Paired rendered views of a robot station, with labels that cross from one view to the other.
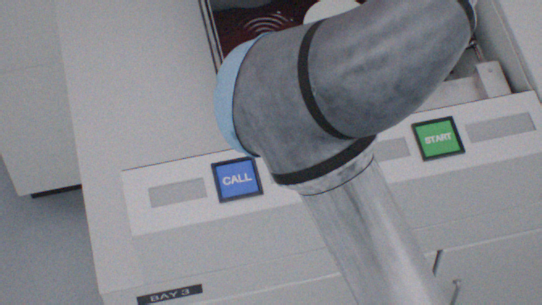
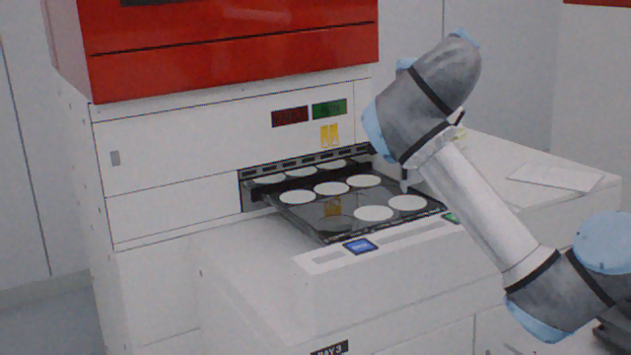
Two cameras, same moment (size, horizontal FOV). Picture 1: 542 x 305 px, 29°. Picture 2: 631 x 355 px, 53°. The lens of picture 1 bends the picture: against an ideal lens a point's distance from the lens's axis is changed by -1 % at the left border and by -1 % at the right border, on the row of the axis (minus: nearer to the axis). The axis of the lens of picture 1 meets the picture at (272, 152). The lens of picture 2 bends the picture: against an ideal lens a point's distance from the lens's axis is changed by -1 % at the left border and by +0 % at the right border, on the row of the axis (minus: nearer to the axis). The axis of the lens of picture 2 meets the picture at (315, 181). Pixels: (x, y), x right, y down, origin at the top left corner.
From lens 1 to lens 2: 0.84 m
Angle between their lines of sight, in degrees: 40
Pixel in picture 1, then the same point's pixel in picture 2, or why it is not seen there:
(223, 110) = (372, 124)
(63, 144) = not seen: outside the picture
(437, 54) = (474, 55)
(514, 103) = not seen: hidden behind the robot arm
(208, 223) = (353, 265)
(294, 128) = (416, 109)
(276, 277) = (389, 335)
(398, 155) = (441, 227)
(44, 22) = (182, 296)
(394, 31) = (453, 45)
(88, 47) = (231, 260)
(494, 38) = not seen: hidden behind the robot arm
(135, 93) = (267, 271)
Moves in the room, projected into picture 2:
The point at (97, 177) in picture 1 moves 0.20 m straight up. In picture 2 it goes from (261, 304) to (253, 220)
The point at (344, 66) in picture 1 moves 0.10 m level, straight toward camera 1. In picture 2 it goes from (436, 60) to (457, 70)
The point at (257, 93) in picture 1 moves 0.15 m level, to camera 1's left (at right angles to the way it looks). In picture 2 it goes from (390, 101) to (309, 110)
